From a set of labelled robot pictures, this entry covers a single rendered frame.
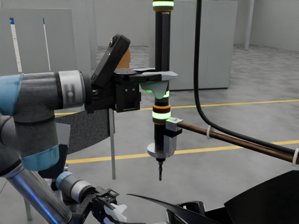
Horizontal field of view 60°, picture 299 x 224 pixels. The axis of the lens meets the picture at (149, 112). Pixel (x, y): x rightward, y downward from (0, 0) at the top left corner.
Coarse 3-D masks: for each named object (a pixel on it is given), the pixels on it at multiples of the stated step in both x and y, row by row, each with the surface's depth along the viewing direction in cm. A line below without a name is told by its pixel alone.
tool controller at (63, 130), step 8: (64, 128) 136; (64, 136) 127; (64, 144) 120; (64, 152) 121; (64, 160) 123; (48, 168) 122; (56, 168) 123; (64, 168) 128; (48, 176) 123; (56, 176) 124
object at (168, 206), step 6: (144, 198) 51; (150, 198) 50; (162, 204) 52; (168, 204) 48; (174, 210) 54; (180, 210) 49; (186, 210) 47; (180, 216) 63; (186, 216) 54; (192, 216) 50; (198, 216) 47; (204, 216) 46; (192, 222) 58; (198, 222) 53; (204, 222) 50; (210, 222) 47; (216, 222) 46
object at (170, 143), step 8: (168, 120) 60; (176, 120) 60; (168, 128) 61; (176, 128) 60; (168, 136) 61; (176, 136) 63; (152, 144) 68; (168, 144) 62; (176, 144) 64; (152, 152) 64; (160, 152) 64; (168, 152) 63
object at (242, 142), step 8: (184, 128) 59; (192, 128) 57; (200, 128) 56; (216, 136) 53; (224, 136) 52; (240, 144) 50; (248, 144) 49; (256, 144) 49; (264, 152) 47; (272, 152) 46; (280, 152) 46; (288, 160) 45; (296, 160) 44
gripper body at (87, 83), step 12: (84, 72) 52; (120, 72) 54; (132, 72) 54; (108, 84) 54; (120, 84) 53; (132, 84) 54; (96, 96) 54; (108, 96) 55; (120, 96) 54; (132, 96) 55; (96, 108) 56; (108, 108) 57; (120, 108) 54
